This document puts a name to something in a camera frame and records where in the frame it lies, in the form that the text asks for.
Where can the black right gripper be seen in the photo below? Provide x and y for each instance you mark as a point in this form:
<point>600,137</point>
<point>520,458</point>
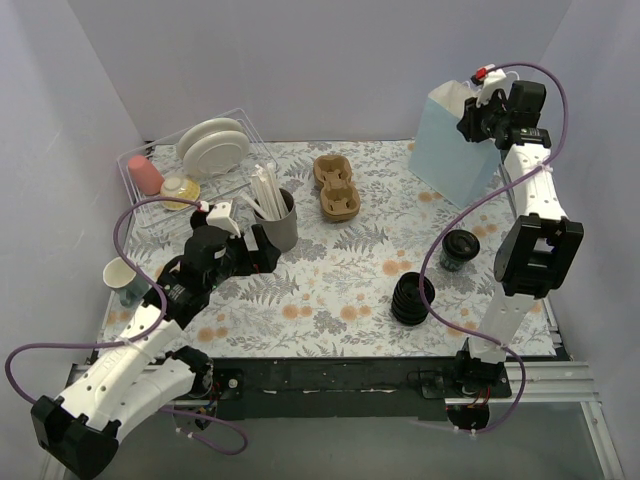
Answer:
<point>476,123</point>

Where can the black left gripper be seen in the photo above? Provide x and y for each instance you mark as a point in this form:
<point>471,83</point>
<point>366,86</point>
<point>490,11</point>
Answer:
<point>252,250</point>

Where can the light blue paper bag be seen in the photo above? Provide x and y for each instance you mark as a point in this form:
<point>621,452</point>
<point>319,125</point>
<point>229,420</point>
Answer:
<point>457,169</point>

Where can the brown cardboard cup carrier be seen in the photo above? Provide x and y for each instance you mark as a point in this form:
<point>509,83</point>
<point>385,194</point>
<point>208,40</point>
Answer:
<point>339,198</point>

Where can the black plastic cup lid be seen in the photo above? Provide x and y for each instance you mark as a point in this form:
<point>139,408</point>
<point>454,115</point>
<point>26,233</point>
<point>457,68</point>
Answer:
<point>461,245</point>

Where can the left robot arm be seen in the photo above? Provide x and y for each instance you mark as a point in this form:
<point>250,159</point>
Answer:
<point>83,426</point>

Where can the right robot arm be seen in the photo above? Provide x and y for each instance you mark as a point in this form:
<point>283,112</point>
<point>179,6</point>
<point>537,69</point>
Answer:
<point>537,252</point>

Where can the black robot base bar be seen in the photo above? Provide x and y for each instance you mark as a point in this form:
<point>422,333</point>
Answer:
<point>343,387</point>

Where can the grey cylindrical straw holder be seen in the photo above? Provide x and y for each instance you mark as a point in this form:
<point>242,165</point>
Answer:
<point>283,233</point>

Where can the wrapped white straws bundle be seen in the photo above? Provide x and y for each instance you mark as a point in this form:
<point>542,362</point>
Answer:
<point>266,198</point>

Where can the stack of black cups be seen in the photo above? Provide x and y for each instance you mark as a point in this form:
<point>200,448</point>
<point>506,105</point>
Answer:
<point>198,219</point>

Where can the white ceramic plate front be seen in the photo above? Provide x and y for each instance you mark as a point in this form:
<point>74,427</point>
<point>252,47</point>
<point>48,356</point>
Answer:
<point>216,154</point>

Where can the white ceramic plate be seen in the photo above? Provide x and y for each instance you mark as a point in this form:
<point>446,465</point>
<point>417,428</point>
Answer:
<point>203,129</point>
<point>216,154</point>

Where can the yellow polka dot bowl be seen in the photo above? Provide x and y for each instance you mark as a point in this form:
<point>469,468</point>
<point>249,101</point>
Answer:
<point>181,187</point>

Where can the floral patterned table mat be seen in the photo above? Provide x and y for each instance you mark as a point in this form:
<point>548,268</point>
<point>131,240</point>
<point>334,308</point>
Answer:
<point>331,294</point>

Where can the white ceramic plate back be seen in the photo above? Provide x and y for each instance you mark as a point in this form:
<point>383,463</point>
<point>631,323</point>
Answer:
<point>203,129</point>

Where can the pink plastic cup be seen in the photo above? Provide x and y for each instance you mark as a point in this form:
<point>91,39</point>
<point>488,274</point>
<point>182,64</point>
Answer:
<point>145,175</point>

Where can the grey-green ceramic mug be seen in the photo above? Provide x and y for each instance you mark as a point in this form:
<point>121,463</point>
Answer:
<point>129,285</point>

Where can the stack of black lids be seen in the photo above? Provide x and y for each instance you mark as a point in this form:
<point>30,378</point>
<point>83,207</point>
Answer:
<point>407,306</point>

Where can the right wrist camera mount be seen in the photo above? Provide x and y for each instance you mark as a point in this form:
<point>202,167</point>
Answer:
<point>488,79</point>

